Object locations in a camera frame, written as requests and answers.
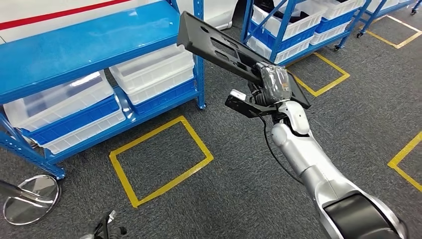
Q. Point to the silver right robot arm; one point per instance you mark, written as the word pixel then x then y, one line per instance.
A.
pixel 313 158

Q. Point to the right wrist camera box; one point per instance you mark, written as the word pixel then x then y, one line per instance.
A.
pixel 240 104

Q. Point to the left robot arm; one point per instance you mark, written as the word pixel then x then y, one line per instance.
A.
pixel 119 231

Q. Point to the round chrome base plate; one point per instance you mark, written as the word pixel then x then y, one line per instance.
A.
pixel 36 204

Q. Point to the clear plastic bin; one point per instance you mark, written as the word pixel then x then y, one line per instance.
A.
pixel 59 99
pixel 151 64

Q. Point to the white panel with red stripe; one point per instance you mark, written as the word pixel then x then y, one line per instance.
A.
pixel 66 6

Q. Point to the white plastic bin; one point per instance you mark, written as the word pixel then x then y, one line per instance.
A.
pixel 296 28
pixel 339 8
pixel 329 34
pixel 85 133
pixel 293 51
pixel 382 5
pixel 161 87

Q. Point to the long black moulded panel part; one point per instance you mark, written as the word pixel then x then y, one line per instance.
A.
pixel 211 43

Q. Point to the blue steel shelf rack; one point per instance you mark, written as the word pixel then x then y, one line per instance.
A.
pixel 246 19
pixel 82 43
pixel 372 18

